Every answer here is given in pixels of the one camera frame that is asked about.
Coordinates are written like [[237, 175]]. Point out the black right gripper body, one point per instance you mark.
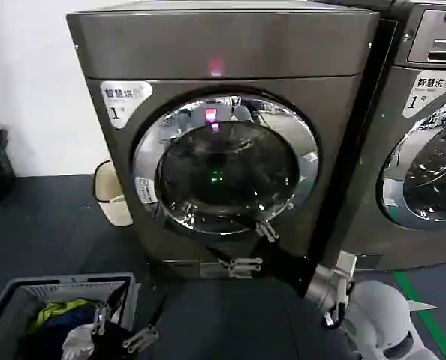
[[283, 266]]

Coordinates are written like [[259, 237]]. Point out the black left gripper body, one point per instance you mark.
[[112, 343]]

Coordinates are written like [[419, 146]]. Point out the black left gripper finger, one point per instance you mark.
[[100, 318], [142, 336]]

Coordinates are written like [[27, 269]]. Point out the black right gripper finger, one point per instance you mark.
[[241, 267], [268, 231]]

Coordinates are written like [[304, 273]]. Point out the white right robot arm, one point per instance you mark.
[[377, 318]]

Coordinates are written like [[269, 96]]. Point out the dark blue garment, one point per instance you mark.
[[71, 322]]

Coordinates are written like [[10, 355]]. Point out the white garment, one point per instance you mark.
[[76, 343]]

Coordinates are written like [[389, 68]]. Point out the yellow-green garment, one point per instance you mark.
[[54, 309]]

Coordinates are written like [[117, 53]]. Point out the round glass dryer door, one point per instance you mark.
[[433, 180], [226, 161]]

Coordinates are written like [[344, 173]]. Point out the grey plastic laundry basket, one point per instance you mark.
[[5, 303]]

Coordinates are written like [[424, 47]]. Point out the small white warning sticker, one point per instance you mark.
[[145, 190]]

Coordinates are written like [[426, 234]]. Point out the beige plastic bin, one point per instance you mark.
[[108, 195]]

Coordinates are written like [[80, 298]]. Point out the green floor tape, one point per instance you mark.
[[422, 318]]

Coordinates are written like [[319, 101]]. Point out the grey dryer with control panel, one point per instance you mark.
[[407, 150]]

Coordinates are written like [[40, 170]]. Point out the grey dryer with round door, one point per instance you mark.
[[215, 45]]

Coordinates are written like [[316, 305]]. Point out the white number sticker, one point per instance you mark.
[[123, 101], [431, 93]]

